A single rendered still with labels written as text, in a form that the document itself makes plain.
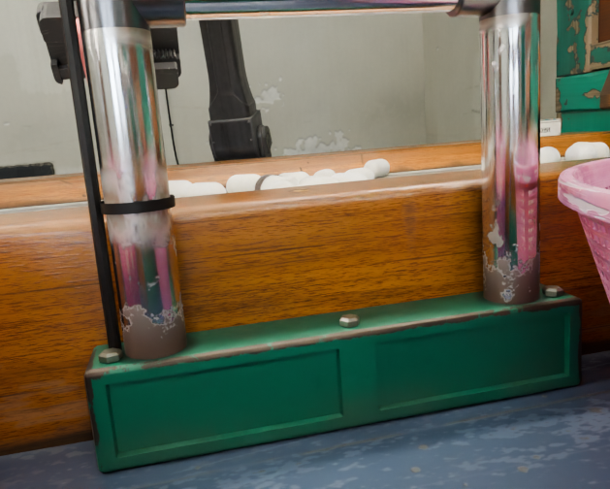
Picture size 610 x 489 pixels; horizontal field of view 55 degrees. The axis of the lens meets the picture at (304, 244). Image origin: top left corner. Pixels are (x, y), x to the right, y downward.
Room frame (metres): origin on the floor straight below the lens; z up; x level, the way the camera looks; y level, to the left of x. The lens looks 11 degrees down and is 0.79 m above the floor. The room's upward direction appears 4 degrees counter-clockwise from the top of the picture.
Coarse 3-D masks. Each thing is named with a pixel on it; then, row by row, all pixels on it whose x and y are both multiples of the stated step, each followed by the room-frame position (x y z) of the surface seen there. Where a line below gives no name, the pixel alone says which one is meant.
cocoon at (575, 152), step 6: (570, 150) 0.56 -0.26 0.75; (576, 150) 0.56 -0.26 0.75; (582, 150) 0.55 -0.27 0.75; (588, 150) 0.55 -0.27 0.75; (594, 150) 0.55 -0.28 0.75; (570, 156) 0.56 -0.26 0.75; (576, 156) 0.55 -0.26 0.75; (582, 156) 0.55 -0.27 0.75; (588, 156) 0.54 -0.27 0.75; (594, 156) 0.55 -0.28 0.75
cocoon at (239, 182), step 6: (252, 174) 0.49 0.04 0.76; (228, 180) 0.49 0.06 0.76; (234, 180) 0.49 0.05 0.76; (240, 180) 0.48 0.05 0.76; (246, 180) 0.48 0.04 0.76; (252, 180) 0.48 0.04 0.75; (228, 186) 0.49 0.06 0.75; (234, 186) 0.49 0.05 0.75; (240, 186) 0.48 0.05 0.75; (246, 186) 0.48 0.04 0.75; (252, 186) 0.48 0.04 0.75; (228, 192) 0.49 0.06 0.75
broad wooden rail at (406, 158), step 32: (256, 160) 0.63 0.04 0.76; (288, 160) 0.63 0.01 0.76; (320, 160) 0.63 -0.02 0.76; (352, 160) 0.63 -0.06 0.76; (416, 160) 0.64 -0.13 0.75; (448, 160) 0.65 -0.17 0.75; (480, 160) 0.65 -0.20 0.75; (0, 192) 0.56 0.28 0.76; (32, 192) 0.56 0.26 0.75; (64, 192) 0.57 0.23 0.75
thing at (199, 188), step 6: (192, 186) 0.45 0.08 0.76; (198, 186) 0.44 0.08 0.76; (204, 186) 0.44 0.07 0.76; (210, 186) 0.44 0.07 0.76; (216, 186) 0.44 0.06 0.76; (222, 186) 0.44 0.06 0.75; (186, 192) 0.45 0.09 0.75; (192, 192) 0.44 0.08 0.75; (198, 192) 0.44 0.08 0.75; (204, 192) 0.44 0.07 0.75; (210, 192) 0.44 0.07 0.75; (216, 192) 0.44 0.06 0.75; (222, 192) 0.44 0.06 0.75
